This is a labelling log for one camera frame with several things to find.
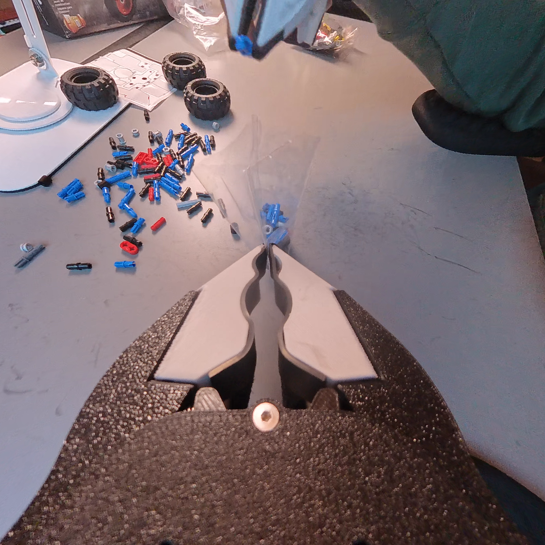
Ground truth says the large pile of toy pins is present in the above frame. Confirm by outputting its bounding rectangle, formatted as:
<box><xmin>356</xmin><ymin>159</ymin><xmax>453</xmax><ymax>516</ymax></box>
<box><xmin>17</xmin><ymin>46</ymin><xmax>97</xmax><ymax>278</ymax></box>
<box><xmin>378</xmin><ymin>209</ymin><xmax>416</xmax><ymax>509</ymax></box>
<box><xmin>56</xmin><ymin>122</ymin><xmax>241</xmax><ymax>239</ymax></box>

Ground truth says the black toy tyre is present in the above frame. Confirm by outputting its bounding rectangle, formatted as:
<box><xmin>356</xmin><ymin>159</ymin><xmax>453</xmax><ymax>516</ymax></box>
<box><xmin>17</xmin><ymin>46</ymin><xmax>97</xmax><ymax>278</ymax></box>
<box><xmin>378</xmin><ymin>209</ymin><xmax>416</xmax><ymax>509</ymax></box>
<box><xmin>60</xmin><ymin>67</ymin><xmax>119</xmax><ymax>112</ymax></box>
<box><xmin>162</xmin><ymin>52</ymin><xmax>207</xmax><ymax>91</ymax></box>
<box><xmin>183</xmin><ymin>79</ymin><xmax>231</xmax><ymax>121</ymax></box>

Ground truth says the grey desk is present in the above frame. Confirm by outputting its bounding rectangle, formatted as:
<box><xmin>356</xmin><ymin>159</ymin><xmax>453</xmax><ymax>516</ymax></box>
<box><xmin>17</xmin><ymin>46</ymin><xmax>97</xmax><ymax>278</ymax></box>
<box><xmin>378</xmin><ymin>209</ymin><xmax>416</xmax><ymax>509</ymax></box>
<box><xmin>0</xmin><ymin>0</ymin><xmax>545</xmax><ymax>503</ymax></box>

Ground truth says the white sticker sheet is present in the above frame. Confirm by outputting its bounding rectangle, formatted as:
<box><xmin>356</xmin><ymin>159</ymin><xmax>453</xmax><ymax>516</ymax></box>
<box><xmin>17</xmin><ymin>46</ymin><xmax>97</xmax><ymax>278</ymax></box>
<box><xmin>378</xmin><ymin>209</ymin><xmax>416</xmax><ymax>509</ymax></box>
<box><xmin>98</xmin><ymin>48</ymin><xmax>173</xmax><ymax>111</ymax></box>

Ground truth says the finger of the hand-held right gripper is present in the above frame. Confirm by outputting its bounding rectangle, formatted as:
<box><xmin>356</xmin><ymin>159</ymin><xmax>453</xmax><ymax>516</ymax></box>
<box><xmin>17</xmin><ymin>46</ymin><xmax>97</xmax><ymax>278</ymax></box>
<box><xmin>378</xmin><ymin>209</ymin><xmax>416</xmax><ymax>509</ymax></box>
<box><xmin>256</xmin><ymin>0</ymin><xmax>329</xmax><ymax>59</ymax></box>
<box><xmin>223</xmin><ymin>0</ymin><xmax>261</xmax><ymax>59</ymax></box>

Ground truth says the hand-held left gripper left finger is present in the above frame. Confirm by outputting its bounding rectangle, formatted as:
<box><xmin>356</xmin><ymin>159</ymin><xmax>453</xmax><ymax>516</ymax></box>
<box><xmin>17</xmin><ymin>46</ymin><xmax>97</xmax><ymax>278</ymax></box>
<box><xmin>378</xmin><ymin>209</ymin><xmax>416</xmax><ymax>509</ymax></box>
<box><xmin>156</xmin><ymin>246</ymin><xmax>271</xmax><ymax>385</ymax></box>

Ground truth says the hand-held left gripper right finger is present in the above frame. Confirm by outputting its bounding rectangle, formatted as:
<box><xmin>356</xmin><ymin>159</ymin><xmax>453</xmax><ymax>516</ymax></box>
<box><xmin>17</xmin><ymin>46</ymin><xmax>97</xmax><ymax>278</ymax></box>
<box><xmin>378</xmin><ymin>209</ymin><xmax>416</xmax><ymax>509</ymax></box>
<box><xmin>271</xmin><ymin>246</ymin><xmax>378</xmax><ymax>382</ymax></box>

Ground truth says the white desk lamp stand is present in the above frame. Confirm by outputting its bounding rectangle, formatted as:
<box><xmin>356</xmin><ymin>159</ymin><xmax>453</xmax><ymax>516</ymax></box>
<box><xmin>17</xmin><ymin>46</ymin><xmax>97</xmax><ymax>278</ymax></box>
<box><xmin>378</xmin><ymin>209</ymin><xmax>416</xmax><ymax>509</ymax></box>
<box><xmin>0</xmin><ymin>0</ymin><xmax>117</xmax><ymax>193</ymax></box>

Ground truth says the crumpled clear plastic bag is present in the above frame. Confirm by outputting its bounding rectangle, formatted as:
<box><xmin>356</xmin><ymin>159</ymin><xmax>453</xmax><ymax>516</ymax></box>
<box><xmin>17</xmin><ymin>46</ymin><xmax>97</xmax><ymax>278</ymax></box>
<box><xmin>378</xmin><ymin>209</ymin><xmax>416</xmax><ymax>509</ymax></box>
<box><xmin>162</xmin><ymin>0</ymin><xmax>232</xmax><ymax>53</ymax></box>

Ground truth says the clear plastic bag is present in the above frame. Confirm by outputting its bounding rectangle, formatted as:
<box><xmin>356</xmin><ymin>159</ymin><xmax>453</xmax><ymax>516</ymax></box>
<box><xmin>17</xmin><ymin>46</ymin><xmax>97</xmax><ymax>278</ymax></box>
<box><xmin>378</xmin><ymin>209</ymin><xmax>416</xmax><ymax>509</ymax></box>
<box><xmin>162</xmin><ymin>0</ymin><xmax>232</xmax><ymax>53</ymax></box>
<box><xmin>194</xmin><ymin>118</ymin><xmax>322</xmax><ymax>254</ymax></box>

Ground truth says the person's right forearm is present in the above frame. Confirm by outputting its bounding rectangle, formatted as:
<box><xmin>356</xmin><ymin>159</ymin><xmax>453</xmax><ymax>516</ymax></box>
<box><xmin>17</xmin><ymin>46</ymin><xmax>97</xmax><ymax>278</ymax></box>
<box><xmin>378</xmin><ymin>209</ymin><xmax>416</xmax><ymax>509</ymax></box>
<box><xmin>354</xmin><ymin>0</ymin><xmax>545</xmax><ymax>133</ymax></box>

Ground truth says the small cluster of toy pins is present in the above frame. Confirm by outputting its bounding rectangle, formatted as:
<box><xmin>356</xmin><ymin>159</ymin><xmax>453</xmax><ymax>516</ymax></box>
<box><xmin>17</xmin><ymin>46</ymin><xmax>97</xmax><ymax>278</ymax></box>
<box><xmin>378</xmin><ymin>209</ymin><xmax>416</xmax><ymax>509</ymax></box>
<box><xmin>258</xmin><ymin>202</ymin><xmax>290</xmax><ymax>248</ymax></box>

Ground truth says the grey toy connector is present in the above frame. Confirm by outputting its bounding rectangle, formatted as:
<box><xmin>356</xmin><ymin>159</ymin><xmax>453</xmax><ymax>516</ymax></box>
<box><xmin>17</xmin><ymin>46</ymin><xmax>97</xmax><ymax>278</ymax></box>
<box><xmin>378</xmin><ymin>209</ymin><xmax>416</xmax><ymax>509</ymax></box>
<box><xmin>15</xmin><ymin>243</ymin><xmax>47</xmax><ymax>269</ymax></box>

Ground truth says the black padded armrest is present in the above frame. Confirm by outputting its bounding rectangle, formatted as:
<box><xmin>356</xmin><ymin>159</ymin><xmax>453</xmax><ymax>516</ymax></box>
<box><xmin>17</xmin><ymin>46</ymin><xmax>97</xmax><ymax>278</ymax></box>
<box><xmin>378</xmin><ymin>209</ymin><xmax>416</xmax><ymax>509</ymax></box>
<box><xmin>412</xmin><ymin>89</ymin><xmax>545</xmax><ymax>157</ymax></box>

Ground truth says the toy truck set box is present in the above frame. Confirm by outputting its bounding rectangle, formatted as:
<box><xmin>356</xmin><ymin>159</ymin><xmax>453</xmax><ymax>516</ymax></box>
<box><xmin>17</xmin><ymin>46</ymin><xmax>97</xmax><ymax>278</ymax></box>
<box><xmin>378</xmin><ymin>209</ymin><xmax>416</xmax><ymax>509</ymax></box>
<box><xmin>34</xmin><ymin>0</ymin><xmax>175</xmax><ymax>39</ymax></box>

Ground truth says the small bag of coloured parts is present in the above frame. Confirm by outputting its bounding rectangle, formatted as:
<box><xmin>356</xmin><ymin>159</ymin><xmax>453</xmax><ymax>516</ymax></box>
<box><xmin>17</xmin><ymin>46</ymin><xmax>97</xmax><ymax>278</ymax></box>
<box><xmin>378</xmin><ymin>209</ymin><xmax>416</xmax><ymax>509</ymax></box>
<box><xmin>305</xmin><ymin>16</ymin><xmax>360</xmax><ymax>53</ymax></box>

